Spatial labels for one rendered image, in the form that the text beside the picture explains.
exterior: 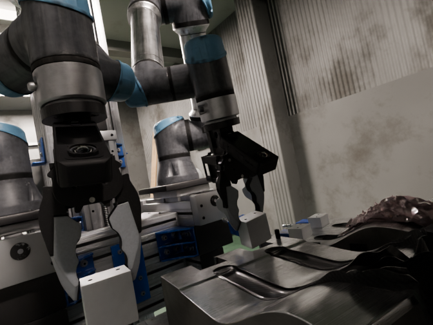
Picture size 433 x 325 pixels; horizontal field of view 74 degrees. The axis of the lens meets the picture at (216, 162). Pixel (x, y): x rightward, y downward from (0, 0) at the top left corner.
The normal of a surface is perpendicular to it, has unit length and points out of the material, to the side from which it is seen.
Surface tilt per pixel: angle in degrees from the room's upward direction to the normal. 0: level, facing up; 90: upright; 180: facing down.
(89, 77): 89
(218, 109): 101
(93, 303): 90
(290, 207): 90
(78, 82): 91
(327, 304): 3
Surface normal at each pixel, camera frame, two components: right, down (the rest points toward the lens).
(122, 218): 0.48, -0.12
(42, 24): -0.04, -0.03
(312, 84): -0.78, 0.12
